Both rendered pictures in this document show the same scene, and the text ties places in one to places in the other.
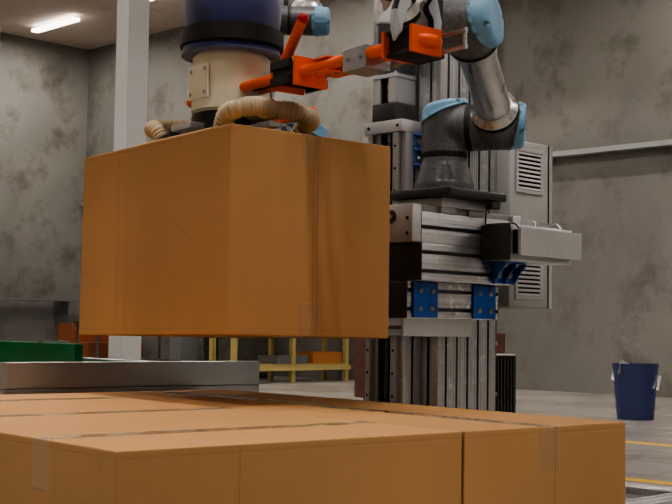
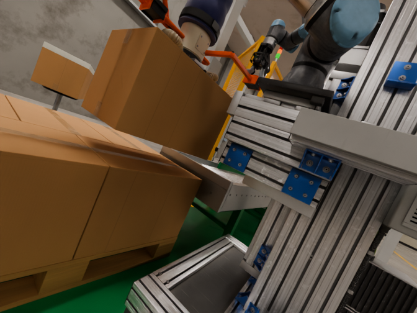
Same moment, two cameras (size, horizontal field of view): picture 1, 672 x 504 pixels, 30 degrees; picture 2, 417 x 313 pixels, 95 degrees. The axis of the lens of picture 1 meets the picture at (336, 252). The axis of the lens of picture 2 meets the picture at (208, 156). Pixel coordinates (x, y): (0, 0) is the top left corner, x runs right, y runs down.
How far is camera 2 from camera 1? 289 cm
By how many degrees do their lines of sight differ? 76
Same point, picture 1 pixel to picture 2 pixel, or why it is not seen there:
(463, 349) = (318, 231)
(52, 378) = (170, 153)
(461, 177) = (293, 78)
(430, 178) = not seen: hidden behind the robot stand
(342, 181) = (131, 48)
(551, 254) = (349, 147)
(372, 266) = (123, 90)
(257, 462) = not seen: outside the picture
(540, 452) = not seen: outside the picture
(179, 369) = (201, 168)
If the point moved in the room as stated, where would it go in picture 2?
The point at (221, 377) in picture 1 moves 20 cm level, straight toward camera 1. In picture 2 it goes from (214, 179) to (185, 169)
